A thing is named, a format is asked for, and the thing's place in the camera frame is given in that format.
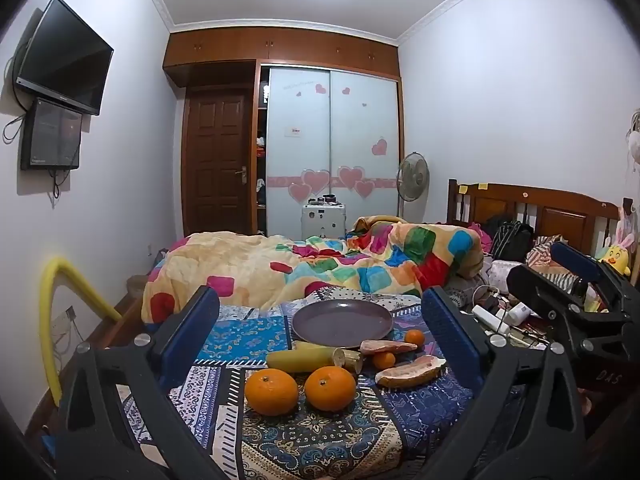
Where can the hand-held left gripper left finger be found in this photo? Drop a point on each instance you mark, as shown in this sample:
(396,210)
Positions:
(192,330)

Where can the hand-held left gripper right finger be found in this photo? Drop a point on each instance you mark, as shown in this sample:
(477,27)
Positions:
(450,330)

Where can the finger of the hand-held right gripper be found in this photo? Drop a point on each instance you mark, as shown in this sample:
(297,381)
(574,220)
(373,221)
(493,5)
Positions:
(530,285)
(575,260)

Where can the small tangerine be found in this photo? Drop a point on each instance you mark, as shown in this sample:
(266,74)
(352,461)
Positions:
(414,338)
(384,361)

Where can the large orange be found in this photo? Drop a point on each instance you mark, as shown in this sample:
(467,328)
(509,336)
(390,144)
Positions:
(330,389)
(271,392)

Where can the yellow banana piece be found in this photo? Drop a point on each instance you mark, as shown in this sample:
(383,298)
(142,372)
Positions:
(300,360)
(348,360)

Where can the purple round plate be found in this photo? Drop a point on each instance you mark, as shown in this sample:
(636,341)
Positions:
(340,322)

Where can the white handheld device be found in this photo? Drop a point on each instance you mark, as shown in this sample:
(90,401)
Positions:
(517,314)

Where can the pink patterned bag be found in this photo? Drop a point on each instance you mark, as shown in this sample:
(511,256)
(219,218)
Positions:
(500,274)

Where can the striped cloth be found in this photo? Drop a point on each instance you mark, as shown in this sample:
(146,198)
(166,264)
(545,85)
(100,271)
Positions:
(542,255)

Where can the yellow duck plush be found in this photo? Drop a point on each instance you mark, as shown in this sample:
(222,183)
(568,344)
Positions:
(616,260)

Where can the white power strip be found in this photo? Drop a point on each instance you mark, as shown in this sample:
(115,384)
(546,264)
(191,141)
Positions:
(490,319)

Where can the black backpack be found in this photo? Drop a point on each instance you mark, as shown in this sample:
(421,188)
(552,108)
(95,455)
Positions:
(512,240)

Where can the wooden bed headboard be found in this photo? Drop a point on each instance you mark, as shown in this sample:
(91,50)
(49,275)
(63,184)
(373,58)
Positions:
(560,212)

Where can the colourful patchwork blanket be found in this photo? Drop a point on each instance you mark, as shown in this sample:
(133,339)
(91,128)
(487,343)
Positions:
(240,265)

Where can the yellow foam tube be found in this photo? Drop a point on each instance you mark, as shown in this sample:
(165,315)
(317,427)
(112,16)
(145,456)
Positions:
(47,310)

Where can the standing electric fan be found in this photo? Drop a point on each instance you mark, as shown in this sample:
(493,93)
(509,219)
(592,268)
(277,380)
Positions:
(413,175)

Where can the blue patterned bedsheet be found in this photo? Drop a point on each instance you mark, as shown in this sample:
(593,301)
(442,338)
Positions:
(310,440)

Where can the white hard case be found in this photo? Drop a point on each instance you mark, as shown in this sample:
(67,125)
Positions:
(322,220)

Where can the brown wooden door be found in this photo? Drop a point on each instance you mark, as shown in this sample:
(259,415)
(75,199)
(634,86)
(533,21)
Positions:
(215,160)

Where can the frosted sliding wardrobe door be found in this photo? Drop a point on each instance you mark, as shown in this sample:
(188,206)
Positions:
(362,125)
(297,125)

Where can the wooden wardrobe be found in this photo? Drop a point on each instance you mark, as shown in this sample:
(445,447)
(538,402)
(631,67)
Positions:
(280,45)

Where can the white wall socket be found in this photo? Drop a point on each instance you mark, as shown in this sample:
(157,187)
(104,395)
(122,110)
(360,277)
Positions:
(64,321)

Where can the small black wall monitor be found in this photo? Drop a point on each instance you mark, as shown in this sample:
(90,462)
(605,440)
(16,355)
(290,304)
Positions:
(52,135)

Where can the black wall television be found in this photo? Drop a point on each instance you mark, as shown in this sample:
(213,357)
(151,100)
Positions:
(65,55)

